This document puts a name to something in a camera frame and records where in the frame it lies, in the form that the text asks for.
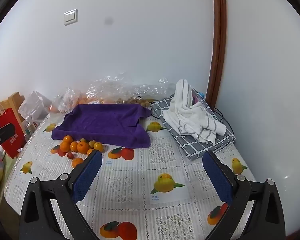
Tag white plastic bag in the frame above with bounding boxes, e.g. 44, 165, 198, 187
17, 90, 53, 125

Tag small clear plastic bag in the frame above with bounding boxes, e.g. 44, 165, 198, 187
49, 87, 82, 114

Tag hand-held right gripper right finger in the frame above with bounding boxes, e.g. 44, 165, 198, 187
202, 150, 287, 240

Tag red paper bag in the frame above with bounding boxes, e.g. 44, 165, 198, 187
0, 108, 27, 159

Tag pink blue packet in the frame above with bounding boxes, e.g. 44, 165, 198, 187
191, 89, 205, 104

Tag large clear plastic bag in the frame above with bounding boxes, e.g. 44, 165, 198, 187
77, 71, 177, 104

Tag clear plastic bottle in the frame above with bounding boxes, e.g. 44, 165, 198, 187
24, 120, 38, 137

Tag purple towel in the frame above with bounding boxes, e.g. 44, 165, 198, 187
51, 104, 152, 149

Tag grey checked cloth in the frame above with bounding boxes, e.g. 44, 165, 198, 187
151, 87, 235, 162

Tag white light switch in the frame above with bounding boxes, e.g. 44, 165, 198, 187
64, 8, 78, 26

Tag black cable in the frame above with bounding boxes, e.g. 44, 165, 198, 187
214, 107, 234, 133

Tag bagged mandarin oranges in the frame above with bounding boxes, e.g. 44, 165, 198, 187
49, 104, 65, 113
77, 96, 103, 105

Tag white striped towel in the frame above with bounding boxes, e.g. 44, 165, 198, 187
161, 79, 227, 143

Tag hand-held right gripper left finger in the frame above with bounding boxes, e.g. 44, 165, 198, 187
19, 149, 103, 240

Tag pile of brown nuts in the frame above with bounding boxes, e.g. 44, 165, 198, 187
116, 96, 153, 108

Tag light green cloth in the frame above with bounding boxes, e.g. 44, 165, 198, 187
0, 152, 19, 200

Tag brown wooden door frame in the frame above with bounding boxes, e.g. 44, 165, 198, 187
205, 0, 227, 108

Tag wooden board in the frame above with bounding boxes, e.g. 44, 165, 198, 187
0, 92, 25, 123

